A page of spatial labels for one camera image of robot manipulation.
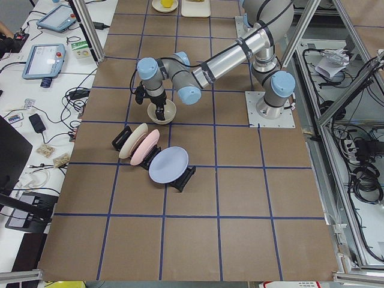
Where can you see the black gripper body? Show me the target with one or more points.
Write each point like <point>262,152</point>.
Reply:
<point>158,99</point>

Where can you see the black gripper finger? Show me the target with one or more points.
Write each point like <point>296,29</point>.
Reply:
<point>159,112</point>

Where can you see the cream bowl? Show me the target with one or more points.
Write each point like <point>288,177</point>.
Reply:
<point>169,112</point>

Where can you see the yellow lemon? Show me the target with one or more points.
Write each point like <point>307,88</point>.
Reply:
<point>166,3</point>

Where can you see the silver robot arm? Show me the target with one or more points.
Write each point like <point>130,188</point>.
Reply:
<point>266,23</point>

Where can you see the cream plate in rack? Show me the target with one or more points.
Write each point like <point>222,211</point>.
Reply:
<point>133,141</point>

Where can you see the pink plate in rack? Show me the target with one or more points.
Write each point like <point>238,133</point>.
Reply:
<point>145,147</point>

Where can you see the lavender plate in rack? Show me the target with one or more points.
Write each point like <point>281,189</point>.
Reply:
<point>168,165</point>

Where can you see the black plate rack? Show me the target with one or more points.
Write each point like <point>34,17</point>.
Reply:
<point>178,184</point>

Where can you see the green white small box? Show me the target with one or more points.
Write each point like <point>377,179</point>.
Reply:
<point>81,49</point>

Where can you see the small cream plate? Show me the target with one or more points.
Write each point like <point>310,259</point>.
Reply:
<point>157,5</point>

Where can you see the white rectangular tray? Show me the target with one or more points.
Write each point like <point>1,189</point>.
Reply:
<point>195,8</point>

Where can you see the near teach pendant tablet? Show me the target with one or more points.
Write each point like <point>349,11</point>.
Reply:
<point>44,61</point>

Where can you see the teach pendant tablet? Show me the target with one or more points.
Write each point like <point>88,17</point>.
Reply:
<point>58,20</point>
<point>44,61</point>

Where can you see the black power adapter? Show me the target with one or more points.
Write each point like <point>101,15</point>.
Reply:
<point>37,123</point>

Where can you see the far teach pendant tablet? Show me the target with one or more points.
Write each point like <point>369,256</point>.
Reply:
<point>58,20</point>

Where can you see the black monitor stand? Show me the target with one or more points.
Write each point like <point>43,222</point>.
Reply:
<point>33,211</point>

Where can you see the crumpled white paper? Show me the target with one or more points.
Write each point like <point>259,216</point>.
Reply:
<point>332,62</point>

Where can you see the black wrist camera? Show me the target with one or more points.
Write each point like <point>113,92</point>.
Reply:
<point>140,94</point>

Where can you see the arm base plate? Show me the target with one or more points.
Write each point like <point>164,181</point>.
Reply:
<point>260,115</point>
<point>243,28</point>

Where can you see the aluminium frame post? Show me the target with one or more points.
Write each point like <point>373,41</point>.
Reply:
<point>83,17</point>

